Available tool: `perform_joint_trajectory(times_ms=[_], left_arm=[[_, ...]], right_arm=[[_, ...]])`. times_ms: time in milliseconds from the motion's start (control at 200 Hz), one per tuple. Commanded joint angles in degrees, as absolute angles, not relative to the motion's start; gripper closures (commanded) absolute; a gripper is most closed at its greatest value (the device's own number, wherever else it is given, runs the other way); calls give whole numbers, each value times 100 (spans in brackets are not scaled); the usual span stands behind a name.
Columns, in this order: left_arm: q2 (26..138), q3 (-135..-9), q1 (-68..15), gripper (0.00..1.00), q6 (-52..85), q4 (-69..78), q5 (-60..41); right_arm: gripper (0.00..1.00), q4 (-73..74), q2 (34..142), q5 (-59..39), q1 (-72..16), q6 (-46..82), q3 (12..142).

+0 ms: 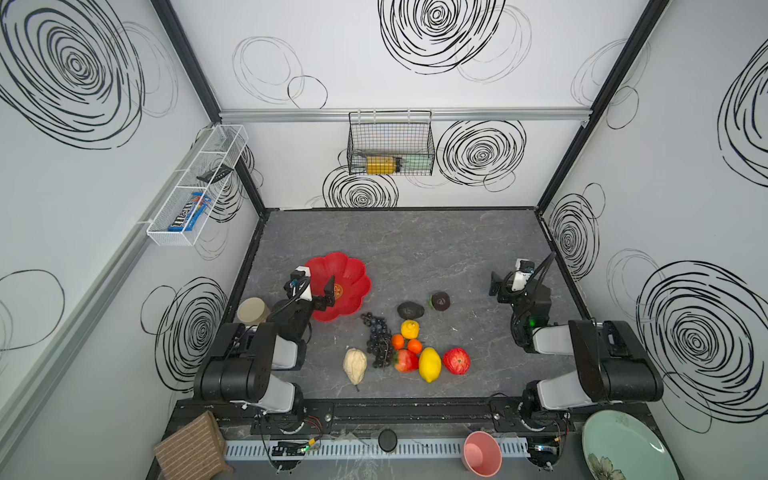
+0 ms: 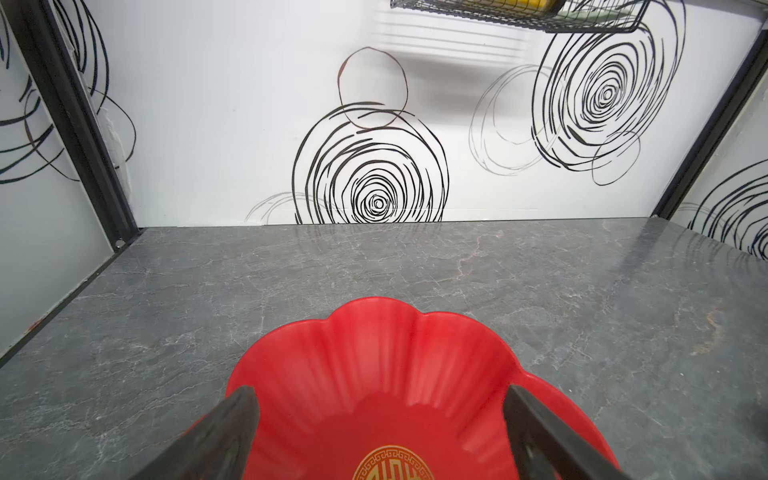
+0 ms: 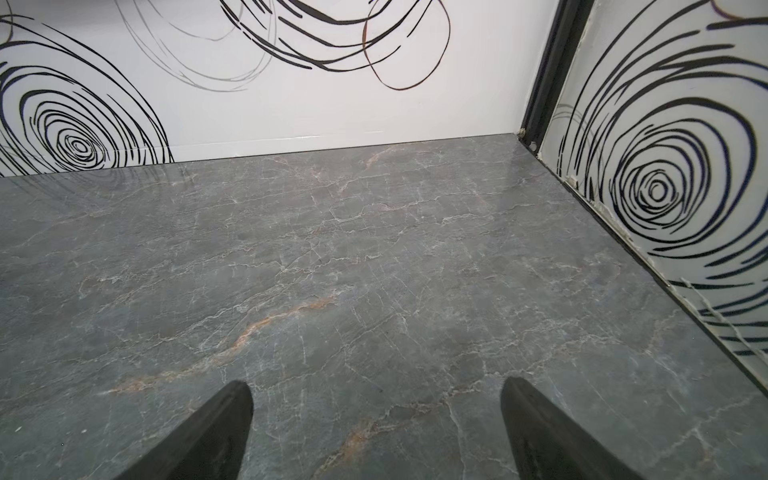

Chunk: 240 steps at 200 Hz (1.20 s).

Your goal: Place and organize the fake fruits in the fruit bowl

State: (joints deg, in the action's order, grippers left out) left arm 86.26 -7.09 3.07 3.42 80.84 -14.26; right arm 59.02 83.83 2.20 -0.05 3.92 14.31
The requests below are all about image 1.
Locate red flower fruit bowl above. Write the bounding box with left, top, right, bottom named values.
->
left=305, top=252, right=372, bottom=323

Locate dark mangosteen with green leaves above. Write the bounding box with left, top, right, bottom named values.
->
left=428, top=291, right=451, bottom=312

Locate cream starfruit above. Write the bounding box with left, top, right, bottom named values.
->
left=342, top=348, right=367, bottom=388

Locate red apple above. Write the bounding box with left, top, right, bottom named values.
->
left=442, top=348, right=471, bottom=376

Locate yellow lemon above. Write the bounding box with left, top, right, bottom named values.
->
left=419, top=347, right=442, bottom=383

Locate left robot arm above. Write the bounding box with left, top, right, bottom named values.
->
left=193, top=266, right=336, bottom=416

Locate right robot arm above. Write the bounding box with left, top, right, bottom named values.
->
left=489, top=253, right=664, bottom=431

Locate small yellow fruit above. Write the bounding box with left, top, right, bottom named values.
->
left=400, top=320, right=420, bottom=340

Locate beige round container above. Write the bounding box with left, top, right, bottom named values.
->
left=236, top=297, right=271, bottom=326

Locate dark grape bunch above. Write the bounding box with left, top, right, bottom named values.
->
left=360, top=312, right=395, bottom=368

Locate dark avocado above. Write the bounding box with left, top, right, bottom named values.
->
left=396, top=301, right=425, bottom=320

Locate small orange tangerine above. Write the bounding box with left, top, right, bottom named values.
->
left=391, top=334, right=405, bottom=351
left=407, top=339, right=423, bottom=355

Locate yellow box in basket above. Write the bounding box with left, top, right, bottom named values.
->
left=365, top=156, right=400, bottom=175

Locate blue candy packet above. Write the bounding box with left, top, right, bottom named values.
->
left=167, top=192, right=211, bottom=232

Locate black remote control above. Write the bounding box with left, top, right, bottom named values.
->
left=196, top=165, right=233, bottom=185

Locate green bottle in basket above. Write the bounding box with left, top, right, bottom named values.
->
left=399, top=154, right=434, bottom=176

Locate black round knob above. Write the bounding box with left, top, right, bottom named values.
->
left=377, top=428, right=398, bottom=454

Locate pink cup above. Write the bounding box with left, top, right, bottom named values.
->
left=461, top=431, right=503, bottom=478

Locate green floral plate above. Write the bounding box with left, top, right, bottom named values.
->
left=581, top=410, right=681, bottom=480

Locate brown woven mat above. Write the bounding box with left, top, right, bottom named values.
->
left=154, top=412, right=234, bottom=480

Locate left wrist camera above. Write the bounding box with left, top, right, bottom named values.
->
left=287, top=266, right=312, bottom=301

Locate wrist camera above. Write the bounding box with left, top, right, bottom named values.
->
left=287, top=266, right=312, bottom=301
left=509, top=258, right=535, bottom=292

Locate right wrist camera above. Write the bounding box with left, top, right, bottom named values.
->
left=509, top=258, right=535, bottom=292

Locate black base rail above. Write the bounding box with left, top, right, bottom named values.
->
left=163, top=394, right=658, bottom=438

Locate white wire shelf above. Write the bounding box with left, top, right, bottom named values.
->
left=146, top=124, right=248, bottom=247

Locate black wire basket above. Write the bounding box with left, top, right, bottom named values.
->
left=346, top=109, right=436, bottom=175

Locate white slotted cable duct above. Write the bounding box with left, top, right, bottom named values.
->
left=223, top=436, right=532, bottom=462

